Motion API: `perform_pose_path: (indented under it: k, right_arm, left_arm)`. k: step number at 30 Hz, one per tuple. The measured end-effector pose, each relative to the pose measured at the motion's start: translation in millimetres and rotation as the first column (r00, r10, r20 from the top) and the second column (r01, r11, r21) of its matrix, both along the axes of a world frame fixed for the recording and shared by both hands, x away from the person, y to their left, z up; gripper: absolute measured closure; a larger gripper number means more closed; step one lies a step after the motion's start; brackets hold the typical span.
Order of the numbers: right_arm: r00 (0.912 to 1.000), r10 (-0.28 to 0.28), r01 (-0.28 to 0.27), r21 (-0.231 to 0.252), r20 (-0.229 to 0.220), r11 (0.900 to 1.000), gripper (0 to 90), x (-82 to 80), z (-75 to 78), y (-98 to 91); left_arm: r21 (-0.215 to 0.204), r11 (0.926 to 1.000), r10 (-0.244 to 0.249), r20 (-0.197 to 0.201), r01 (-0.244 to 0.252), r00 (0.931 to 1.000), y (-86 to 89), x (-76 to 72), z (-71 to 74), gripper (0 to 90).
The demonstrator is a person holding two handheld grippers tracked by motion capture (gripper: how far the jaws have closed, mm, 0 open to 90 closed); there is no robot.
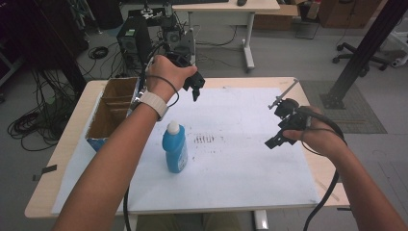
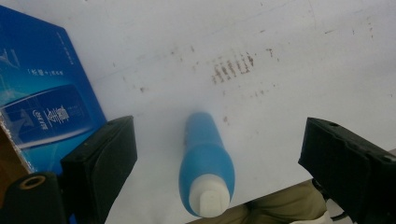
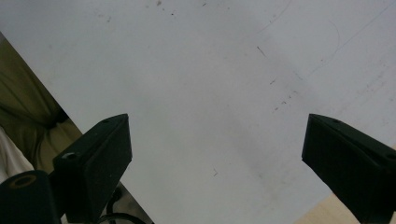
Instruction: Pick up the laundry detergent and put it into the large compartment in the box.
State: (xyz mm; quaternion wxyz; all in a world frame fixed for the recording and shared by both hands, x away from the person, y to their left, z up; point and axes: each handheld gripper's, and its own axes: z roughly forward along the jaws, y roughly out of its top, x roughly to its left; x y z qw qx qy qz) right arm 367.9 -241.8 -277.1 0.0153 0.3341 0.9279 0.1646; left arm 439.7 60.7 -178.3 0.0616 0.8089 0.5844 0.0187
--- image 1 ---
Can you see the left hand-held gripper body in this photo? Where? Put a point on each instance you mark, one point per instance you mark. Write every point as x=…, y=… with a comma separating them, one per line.
x=195, y=80

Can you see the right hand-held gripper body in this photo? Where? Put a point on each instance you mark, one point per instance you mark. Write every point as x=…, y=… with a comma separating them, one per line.
x=292, y=114

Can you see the blue bottle with white cap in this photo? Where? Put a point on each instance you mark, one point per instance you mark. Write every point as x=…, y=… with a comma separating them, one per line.
x=175, y=150

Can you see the blue cardboard box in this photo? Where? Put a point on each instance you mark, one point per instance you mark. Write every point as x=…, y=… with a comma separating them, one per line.
x=110, y=109

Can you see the person's left hand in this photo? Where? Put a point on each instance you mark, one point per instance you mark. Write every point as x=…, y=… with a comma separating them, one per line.
x=163, y=77

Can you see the person's right hand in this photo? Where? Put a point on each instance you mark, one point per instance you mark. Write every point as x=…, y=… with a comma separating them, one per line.
x=320, y=138

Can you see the grey computer case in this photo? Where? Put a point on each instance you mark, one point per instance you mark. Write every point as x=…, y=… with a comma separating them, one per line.
x=171, y=35

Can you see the grey floor mat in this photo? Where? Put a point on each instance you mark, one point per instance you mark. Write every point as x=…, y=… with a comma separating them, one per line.
x=356, y=112

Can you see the black computer tower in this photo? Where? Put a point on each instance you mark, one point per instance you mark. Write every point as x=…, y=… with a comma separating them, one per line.
x=133, y=41

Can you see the white desk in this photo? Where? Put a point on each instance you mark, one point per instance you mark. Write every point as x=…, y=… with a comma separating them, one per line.
x=224, y=8

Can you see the white table leg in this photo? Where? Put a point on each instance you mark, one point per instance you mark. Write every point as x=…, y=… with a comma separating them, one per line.
x=260, y=219

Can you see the black office chair base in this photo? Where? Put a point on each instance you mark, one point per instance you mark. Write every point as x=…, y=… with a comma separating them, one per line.
x=356, y=56

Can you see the black computer mouse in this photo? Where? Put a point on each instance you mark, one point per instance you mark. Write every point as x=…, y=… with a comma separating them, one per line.
x=242, y=2

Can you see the black metal stand pole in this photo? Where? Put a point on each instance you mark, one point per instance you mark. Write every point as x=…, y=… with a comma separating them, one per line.
x=362, y=53

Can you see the brown cardboard box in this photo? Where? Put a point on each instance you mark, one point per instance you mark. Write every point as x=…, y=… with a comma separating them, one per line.
x=275, y=17

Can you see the wooden cabinet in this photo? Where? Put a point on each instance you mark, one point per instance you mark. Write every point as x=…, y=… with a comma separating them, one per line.
x=346, y=12

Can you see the dark curtain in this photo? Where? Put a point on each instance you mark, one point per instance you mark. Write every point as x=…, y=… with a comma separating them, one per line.
x=41, y=35

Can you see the black tape strip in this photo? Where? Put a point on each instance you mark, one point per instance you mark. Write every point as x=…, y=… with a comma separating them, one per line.
x=48, y=169

